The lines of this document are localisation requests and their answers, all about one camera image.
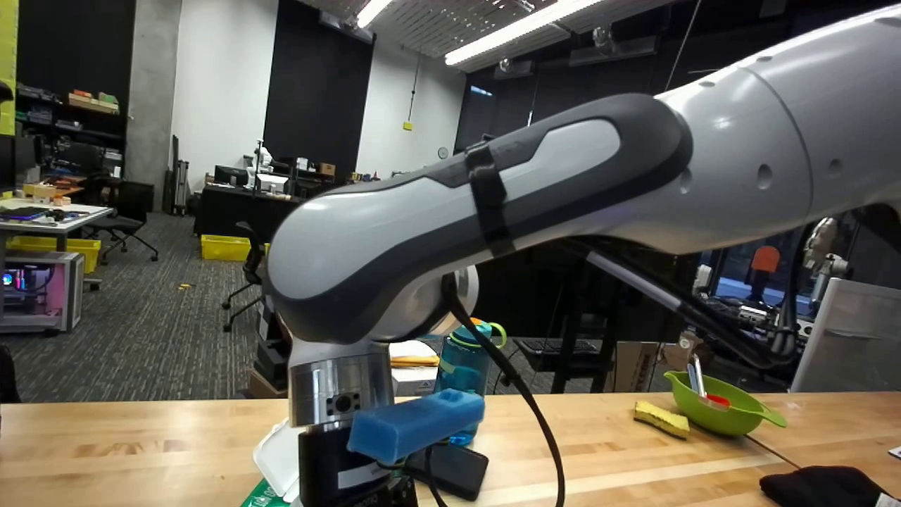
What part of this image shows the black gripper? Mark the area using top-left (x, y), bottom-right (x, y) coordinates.
top-left (299, 425), bottom-right (417, 507)

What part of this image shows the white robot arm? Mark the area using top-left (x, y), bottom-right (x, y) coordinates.
top-left (264, 2), bottom-right (901, 507)

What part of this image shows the green plastic bowl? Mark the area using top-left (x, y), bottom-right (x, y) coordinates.
top-left (665, 371), bottom-right (785, 435)

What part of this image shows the green wet wipes pack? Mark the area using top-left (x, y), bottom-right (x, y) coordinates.
top-left (243, 420), bottom-right (301, 507)

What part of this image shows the blue water bottle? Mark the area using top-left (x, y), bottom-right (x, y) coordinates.
top-left (437, 317), bottom-right (508, 445)

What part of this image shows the black office chair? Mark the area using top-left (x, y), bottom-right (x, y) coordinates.
top-left (222, 220), bottom-right (267, 331)

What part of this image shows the yellow storage bin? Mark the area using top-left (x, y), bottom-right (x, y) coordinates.
top-left (201, 233), bottom-right (250, 263)

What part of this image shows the black monitor on stand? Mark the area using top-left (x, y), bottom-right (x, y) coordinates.
top-left (475, 238), bottom-right (686, 393)

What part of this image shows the computer case with lights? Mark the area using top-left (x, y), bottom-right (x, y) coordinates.
top-left (0, 251), bottom-right (82, 335)

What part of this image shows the black cloth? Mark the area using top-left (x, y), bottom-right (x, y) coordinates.
top-left (761, 466), bottom-right (901, 507)

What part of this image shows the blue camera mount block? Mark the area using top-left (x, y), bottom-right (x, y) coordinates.
top-left (346, 389), bottom-right (485, 465)

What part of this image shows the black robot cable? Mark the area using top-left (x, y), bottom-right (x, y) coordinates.
top-left (440, 273), bottom-right (569, 507)

